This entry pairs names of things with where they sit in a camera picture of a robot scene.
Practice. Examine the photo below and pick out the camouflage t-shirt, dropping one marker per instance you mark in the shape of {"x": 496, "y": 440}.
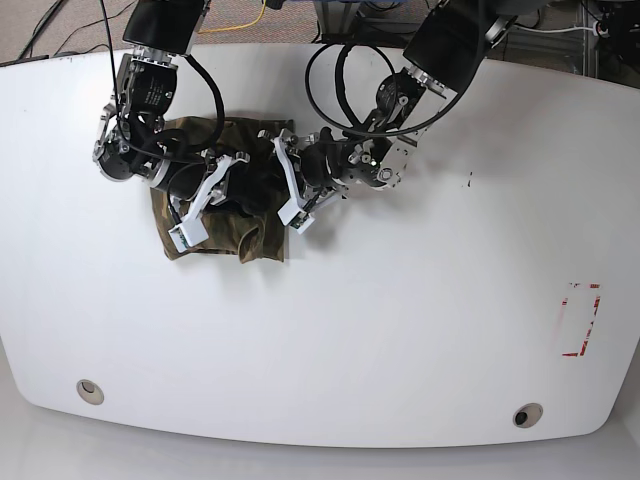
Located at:
{"x": 246, "y": 224}

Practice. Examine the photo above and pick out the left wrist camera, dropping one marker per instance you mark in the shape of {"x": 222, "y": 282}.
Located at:
{"x": 293, "y": 216}

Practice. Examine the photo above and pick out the table cable grommet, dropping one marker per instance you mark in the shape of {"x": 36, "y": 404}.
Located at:
{"x": 528, "y": 415}
{"x": 90, "y": 392}

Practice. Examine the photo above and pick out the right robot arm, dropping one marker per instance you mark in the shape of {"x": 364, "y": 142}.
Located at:
{"x": 200, "y": 171}

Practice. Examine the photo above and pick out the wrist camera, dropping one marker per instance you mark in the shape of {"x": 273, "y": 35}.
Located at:
{"x": 293, "y": 216}
{"x": 188, "y": 234}

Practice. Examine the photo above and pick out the red tape marking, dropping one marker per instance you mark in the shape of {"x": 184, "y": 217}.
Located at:
{"x": 579, "y": 311}

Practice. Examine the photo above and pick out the grey metal stand base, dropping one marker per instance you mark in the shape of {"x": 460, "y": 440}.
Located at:
{"x": 343, "y": 20}

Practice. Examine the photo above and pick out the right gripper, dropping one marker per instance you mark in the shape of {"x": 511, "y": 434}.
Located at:
{"x": 253, "y": 189}

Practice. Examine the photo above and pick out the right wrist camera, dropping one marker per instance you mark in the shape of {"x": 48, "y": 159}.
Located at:
{"x": 188, "y": 234}

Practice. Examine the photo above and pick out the right table cable grommet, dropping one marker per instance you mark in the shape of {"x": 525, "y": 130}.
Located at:
{"x": 528, "y": 415}

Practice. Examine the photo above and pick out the left table cable grommet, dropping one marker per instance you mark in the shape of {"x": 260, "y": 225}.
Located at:
{"x": 90, "y": 392}

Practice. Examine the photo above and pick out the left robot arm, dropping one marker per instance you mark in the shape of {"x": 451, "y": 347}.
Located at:
{"x": 346, "y": 157}

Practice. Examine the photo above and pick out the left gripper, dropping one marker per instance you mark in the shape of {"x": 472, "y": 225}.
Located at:
{"x": 310, "y": 166}

